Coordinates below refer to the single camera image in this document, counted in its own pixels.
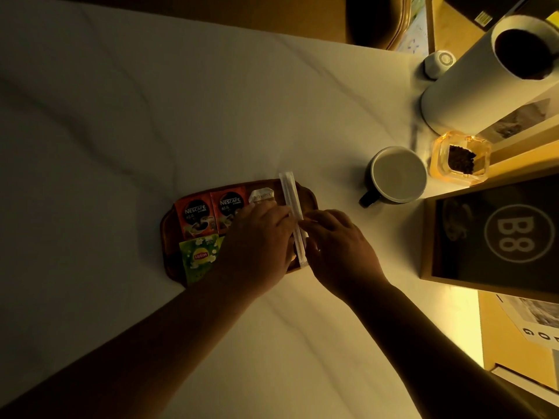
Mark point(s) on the person's left hand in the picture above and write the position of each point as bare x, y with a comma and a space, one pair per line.
255, 248

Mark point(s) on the person's right hand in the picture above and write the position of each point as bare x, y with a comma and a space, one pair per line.
340, 257

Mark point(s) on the person's left thumb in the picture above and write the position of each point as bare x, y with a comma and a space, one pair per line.
290, 239

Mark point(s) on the person's right thumb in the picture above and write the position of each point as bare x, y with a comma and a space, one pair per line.
312, 250

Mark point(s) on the white stirrer stick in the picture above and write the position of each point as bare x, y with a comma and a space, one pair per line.
289, 191

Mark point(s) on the person's right forearm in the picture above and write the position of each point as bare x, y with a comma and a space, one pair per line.
428, 357

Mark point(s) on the person's left forearm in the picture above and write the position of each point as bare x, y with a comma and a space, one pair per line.
131, 353

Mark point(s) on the small white creamer cup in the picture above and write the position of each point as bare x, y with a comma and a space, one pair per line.
261, 195

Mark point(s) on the red coffee sachet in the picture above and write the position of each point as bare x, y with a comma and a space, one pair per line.
195, 215
229, 207

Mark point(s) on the green tea bag packet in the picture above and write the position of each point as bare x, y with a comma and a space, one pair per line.
200, 257

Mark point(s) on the black mug with white inside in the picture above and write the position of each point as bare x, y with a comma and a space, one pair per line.
397, 175

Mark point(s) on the brown wooden tray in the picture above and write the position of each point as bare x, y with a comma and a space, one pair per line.
171, 239

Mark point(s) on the amber glass ashtray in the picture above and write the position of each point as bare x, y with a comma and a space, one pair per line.
439, 161

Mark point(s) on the dark crumbs in ashtray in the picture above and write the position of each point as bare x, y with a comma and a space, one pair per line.
461, 159

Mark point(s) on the wooden framed black sign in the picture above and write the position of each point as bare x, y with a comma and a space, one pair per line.
493, 239

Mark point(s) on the white electric kettle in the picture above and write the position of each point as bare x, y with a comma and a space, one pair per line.
467, 91

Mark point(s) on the small white round cap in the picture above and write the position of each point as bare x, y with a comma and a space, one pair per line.
439, 63

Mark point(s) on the white printed leaflet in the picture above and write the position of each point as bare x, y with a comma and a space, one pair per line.
535, 318

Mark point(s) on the white patterned paper sheet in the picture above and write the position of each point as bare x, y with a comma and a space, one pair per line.
415, 34

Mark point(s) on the photo card with wooden stand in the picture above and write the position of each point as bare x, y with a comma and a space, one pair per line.
517, 122

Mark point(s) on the black box with yellow label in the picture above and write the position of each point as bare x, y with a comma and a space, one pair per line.
484, 8

